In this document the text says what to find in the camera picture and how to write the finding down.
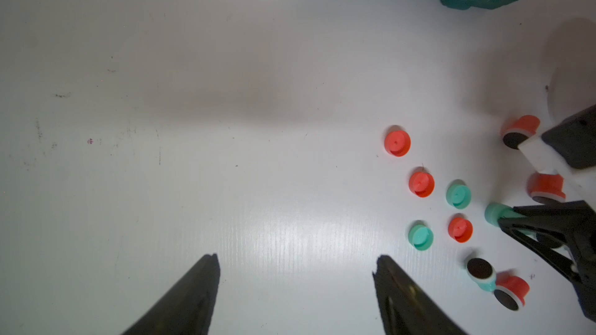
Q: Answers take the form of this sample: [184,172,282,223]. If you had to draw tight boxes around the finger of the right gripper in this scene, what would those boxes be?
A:
[497,201,595,321]

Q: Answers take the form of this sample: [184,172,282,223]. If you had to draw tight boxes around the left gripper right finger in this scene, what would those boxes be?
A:
[372,255,465,334]

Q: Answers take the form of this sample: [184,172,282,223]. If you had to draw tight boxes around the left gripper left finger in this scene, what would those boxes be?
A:
[124,254,220,334]

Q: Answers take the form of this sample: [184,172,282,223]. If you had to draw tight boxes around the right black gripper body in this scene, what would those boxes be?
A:
[542,105,596,170]

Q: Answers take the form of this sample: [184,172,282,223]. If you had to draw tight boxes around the green stamp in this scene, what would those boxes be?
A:
[484,203,525,227]
[466,257,497,293]

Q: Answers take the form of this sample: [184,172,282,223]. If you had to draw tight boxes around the red stamp bottom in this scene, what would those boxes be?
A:
[494,275,530,311]

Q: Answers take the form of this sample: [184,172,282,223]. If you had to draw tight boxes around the red stamp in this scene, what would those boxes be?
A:
[527,172,567,205]
[494,275,530,311]
[501,115,541,150]

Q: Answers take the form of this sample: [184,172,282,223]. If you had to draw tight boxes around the red cap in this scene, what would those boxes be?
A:
[408,171,436,198]
[448,217,473,243]
[384,130,411,158]

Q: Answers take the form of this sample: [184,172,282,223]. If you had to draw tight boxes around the red stamp middle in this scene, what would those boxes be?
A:
[527,172,567,205]

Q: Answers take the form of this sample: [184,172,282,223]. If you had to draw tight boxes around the red stamp top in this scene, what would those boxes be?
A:
[501,115,541,150]

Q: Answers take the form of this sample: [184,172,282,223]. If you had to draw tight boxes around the green cap lower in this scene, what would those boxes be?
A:
[408,223,434,251]

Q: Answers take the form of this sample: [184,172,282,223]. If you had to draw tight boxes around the green cap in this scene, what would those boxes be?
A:
[445,183,472,209]
[408,223,434,251]

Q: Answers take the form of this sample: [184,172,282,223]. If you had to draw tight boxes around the green cap upper left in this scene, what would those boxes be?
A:
[445,183,472,209]

